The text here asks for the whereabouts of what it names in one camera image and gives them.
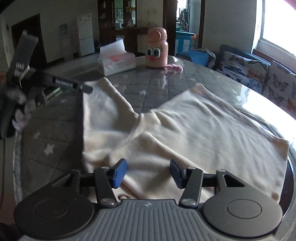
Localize blue storage cabinet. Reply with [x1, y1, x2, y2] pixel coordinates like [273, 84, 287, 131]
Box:
[175, 31, 197, 53]

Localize butterfly print cushion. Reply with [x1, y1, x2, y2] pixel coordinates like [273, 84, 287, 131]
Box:
[217, 51, 269, 93]
[262, 61, 296, 121]

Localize white refrigerator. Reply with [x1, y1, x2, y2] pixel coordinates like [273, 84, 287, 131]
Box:
[77, 13, 96, 57]

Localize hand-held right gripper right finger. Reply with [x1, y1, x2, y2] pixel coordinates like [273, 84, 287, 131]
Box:
[170, 160, 245, 208]

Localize blue chair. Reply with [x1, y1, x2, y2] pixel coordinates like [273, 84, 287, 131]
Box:
[176, 50, 211, 68]

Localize hanging clothes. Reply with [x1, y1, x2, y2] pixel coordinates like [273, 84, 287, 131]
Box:
[179, 8, 190, 31]

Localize dark blue sofa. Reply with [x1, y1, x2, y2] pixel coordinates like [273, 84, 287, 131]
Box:
[215, 44, 296, 122]

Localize dark wooden door frame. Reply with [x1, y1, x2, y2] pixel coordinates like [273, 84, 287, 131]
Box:
[162, 0, 207, 56]

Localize dark wooden display cabinet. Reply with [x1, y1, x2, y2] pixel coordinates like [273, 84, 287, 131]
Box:
[97, 0, 139, 45]

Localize window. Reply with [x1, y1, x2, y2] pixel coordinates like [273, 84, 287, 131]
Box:
[258, 0, 296, 52]

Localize round black table hotplate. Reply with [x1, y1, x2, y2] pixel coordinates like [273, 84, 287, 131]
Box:
[279, 146, 296, 210]

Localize cream fleece pants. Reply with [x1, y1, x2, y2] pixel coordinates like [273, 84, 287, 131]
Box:
[82, 77, 290, 204]

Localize white tissue pack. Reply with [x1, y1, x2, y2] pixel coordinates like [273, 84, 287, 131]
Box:
[96, 38, 136, 76]

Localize dark wooden door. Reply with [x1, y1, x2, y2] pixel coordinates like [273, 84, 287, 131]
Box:
[11, 13, 47, 68]

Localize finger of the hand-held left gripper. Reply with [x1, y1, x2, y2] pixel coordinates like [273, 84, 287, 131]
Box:
[28, 68, 93, 93]

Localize pink cartoon face bottle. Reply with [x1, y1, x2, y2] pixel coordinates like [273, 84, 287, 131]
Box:
[145, 27, 168, 69]

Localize grey knitted cloth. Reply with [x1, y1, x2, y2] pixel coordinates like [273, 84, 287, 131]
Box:
[196, 47, 218, 69]

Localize pink fabric strap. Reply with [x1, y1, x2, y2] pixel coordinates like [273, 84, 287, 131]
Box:
[163, 64, 184, 73]

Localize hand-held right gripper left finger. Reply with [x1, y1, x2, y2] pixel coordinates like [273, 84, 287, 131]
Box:
[52, 159, 128, 208]

